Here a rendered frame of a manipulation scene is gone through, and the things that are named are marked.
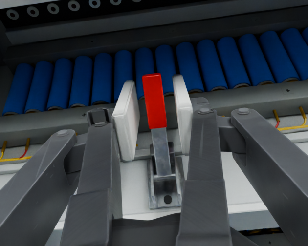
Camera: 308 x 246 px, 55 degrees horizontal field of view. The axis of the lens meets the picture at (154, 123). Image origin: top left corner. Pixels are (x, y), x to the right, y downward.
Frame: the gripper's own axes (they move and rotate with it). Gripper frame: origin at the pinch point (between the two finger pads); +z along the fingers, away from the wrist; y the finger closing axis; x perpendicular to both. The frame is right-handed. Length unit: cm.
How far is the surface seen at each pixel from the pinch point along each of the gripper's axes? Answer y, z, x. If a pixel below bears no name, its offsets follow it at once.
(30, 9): -11.3, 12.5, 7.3
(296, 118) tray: 11.3, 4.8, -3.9
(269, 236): 10.5, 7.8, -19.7
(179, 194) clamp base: 0.9, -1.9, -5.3
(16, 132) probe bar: -11.8, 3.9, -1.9
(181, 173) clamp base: 1.3, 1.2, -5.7
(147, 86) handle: -0.2, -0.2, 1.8
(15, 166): -12.1, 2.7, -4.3
